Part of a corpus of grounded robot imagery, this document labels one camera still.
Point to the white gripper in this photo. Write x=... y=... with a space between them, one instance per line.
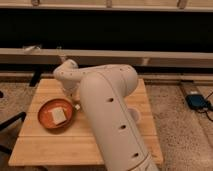
x=74 y=97

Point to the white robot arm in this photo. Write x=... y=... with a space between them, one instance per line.
x=102 y=90

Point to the white sponge block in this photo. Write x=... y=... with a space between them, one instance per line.
x=58 y=115

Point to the orange round plate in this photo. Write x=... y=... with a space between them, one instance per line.
x=45 y=117

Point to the black table leg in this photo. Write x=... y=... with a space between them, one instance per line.
x=36 y=76

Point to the black chair leg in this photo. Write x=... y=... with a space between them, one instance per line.
x=5 y=124

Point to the blue box on floor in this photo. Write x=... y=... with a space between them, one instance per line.
x=196 y=101

